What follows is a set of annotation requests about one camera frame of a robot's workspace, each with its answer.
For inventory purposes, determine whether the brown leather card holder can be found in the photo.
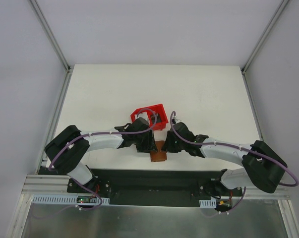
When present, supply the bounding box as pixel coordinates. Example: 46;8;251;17
150;140;167;163

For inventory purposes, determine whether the red plastic bin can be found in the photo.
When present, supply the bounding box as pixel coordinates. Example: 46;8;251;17
130;104;169;131

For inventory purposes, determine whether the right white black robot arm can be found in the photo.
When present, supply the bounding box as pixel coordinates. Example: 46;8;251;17
162;122;287;196

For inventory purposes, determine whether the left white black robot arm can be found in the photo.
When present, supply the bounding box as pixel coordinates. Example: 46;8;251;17
44;118;158;193

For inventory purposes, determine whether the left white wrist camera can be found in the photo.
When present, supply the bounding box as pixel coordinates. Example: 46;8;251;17
140;117;150;125

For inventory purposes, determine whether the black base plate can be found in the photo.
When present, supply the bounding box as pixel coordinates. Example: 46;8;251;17
66;165;248;207

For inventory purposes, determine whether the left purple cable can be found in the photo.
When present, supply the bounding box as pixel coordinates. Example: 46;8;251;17
48;108;158;172

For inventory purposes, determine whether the purple cable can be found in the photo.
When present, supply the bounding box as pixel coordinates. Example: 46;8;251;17
169;111;299;187
48;108;158;172

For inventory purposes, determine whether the right white cable duct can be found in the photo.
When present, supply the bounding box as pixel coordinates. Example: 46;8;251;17
199;199;217;209

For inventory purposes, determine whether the white cable duct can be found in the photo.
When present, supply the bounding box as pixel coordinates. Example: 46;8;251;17
199;199;217;209
32;194;110;206

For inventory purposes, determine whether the left aluminium frame post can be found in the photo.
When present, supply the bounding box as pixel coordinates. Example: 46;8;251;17
28;0;71;72

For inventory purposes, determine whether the aluminium frame post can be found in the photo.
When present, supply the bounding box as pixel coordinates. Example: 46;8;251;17
28;0;71;72
241;0;291;75

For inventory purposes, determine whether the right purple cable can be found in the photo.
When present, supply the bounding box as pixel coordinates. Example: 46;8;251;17
169;111;299;187

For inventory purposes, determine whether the right aluminium frame post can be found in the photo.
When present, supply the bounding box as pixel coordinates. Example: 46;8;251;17
241;0;291;75

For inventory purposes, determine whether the left white cable duct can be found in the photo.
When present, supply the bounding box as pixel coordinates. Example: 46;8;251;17
32;194;110;206

